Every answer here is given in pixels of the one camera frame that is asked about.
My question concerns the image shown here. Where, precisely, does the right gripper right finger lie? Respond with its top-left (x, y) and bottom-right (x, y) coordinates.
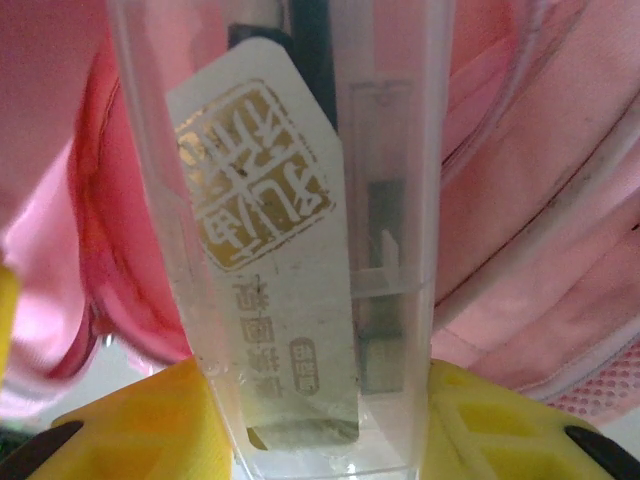
top-left (424, 358), bottom-right (640, 480)

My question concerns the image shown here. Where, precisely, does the pink student backpack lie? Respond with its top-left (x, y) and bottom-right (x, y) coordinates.
top-left (0, 0), bottom-right (640, 431)

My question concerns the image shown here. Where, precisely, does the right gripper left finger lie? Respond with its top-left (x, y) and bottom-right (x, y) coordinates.
top-left (0, 359), bottom-right (236, 480)

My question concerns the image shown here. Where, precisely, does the small clear tube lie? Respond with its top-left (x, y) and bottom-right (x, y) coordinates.
top-left (107, 0), bottom-right (456, 480)

